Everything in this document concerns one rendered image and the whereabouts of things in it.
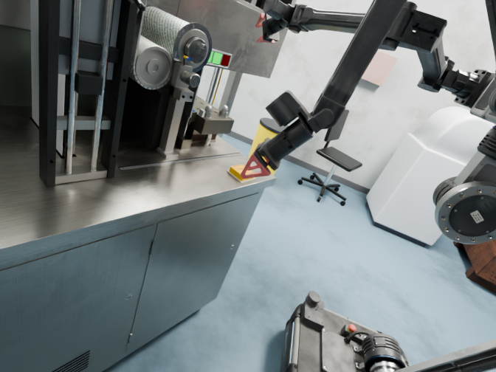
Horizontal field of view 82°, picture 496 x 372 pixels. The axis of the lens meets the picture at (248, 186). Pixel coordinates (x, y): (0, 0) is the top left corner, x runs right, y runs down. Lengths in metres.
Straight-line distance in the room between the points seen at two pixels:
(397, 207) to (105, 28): 3.11
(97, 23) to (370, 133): 3.56
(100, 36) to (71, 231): 0.41
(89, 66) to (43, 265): 0.44
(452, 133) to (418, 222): 0.96
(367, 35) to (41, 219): 0.75
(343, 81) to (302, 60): 3.14
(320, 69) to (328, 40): 0.31
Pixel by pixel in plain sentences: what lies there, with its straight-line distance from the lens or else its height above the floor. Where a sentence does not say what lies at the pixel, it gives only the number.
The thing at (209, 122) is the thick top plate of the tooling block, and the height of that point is 1.02.
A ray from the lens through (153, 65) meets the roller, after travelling 0.94.
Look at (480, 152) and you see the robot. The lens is 1.09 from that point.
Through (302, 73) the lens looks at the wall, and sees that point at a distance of 3.81.
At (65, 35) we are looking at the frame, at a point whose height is 1.23.
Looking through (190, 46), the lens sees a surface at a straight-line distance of 0.96.
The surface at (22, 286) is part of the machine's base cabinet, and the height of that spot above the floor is 0.75.
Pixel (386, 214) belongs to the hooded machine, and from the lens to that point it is 3.42.
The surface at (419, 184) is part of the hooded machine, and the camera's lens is 3.33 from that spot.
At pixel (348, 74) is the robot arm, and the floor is 1.36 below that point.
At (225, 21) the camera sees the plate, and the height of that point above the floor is 1.35.
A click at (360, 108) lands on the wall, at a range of 3.89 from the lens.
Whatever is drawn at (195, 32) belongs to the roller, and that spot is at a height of 1.30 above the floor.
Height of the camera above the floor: 1.37
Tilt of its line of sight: 28 degrees down
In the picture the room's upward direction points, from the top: 22 degrees clockwise
